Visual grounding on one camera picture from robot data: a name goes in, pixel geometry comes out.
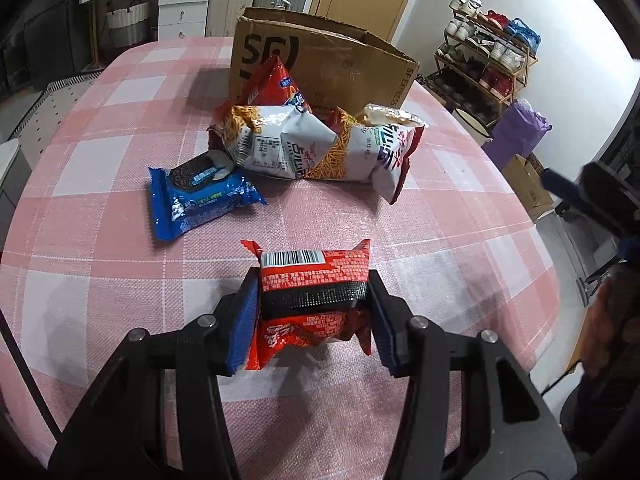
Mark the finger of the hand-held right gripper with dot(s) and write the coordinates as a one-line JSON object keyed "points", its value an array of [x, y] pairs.
{"points": [[565, 187]]}

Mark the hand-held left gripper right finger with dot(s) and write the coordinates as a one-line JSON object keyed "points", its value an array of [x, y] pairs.
{"points": [[387, 330]]}

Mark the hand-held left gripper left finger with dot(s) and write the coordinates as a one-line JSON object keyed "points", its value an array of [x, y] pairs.
{"points": [[240, 330]]}

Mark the red cookie packet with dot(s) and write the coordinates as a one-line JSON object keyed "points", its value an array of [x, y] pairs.
{"points": [[315, 270]]}

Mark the blue cookie packet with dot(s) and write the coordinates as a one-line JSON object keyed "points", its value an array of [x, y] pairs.
{"points": [[200, 205]]}

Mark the white noodle snack bag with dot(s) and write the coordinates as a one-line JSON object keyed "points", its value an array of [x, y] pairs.
{"points": [[380, 155], [270, 145]]}

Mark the beige wafer packet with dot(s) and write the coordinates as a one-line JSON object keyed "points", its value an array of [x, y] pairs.
{"points": [[387, 115]]}

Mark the red chip bag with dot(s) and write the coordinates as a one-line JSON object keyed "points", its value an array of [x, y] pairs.
{"points": [[272, 85]]}

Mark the brown cardboard box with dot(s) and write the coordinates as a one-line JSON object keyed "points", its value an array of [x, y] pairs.
{"points": [[340, 55]]}

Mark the person's right hand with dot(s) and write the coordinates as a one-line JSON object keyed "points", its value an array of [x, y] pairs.
{"points": [[610, 325]]}

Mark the large printed cardboard box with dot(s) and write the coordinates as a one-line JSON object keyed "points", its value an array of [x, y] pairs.
{"points": [[527, 185]]}

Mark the purple bag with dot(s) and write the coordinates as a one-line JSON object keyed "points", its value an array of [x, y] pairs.
{"points": [[520, 130]]}

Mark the cream waste bin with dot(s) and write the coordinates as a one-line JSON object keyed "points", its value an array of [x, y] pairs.
{"points": [[470, 122]]}

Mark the pink checked tablecloth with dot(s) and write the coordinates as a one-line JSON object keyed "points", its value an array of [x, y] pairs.
{"points": [[125, 270]]}

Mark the rows of assorted shoes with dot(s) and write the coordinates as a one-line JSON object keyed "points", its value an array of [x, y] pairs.
{"points": [[495, 50]]}

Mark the wooden shoe rack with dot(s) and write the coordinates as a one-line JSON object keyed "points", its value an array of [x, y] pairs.
{"points": [[450, 80]]}

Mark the white side table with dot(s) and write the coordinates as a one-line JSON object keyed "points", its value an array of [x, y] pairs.
{"points": [[7, 160]]}

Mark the black and white patterned rug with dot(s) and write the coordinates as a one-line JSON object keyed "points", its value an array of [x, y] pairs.
{"points": [[55, 90]]}

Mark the white drawer cabinet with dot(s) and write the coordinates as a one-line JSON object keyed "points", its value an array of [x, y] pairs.
{"points": [[184, 10]]}

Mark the woven laundry basket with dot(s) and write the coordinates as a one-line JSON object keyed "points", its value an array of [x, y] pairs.
{"points": [[127, 22]]}

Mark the dark grey fridge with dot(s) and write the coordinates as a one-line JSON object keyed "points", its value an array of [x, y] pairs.
{"points": [[45, 45]]}

